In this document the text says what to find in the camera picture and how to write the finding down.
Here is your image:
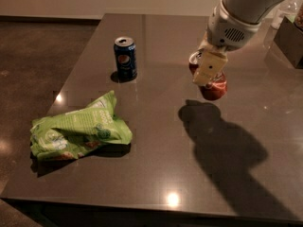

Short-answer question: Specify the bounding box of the clear plastic water bottle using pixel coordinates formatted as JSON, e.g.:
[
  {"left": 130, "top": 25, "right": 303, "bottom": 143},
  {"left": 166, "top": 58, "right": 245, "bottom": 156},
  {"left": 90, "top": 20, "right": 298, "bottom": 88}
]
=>
[{"left": 271, "top": 0, "right": 298, "bottom": 29}]

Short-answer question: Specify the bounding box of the dark brown box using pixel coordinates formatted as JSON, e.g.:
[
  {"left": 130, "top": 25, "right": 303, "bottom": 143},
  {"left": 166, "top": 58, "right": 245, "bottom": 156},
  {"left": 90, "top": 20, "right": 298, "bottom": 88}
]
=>
[{"left": 274, "top": 17, "right": 303, "bottom": 69}]

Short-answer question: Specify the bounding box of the green chip bag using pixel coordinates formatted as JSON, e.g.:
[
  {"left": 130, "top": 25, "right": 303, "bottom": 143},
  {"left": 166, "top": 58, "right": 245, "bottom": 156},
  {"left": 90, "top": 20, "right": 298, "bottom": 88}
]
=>
[{"left": 30, "top": 91, "right": 133, "bottom": 161}]

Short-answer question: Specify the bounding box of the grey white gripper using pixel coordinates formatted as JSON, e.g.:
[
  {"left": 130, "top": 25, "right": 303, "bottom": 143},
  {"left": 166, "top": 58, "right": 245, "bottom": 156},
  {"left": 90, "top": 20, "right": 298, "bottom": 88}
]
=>
[{"left": 192, "top": 0, "right": 260, "bottom": 86}]

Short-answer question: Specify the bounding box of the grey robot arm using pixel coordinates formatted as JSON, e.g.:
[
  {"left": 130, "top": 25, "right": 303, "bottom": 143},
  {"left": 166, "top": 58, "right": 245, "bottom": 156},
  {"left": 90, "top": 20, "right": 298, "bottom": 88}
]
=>
[{"left": 193, "top": 0, "right": 284, "bottom": 86}]

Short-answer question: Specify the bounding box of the red coke can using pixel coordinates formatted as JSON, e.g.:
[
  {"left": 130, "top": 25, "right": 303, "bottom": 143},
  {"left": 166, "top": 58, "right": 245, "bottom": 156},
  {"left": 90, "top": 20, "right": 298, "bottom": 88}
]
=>
[{"left": 188, "top": 51, "right": 227, "bottom": 101}]

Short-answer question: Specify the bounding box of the blue pepsi can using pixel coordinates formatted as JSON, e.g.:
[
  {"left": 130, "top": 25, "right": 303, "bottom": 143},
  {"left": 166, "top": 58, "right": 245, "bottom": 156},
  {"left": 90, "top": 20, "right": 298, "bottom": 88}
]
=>
[{"left": 114, "top": 36, "right": 137, "bottom": 80}]

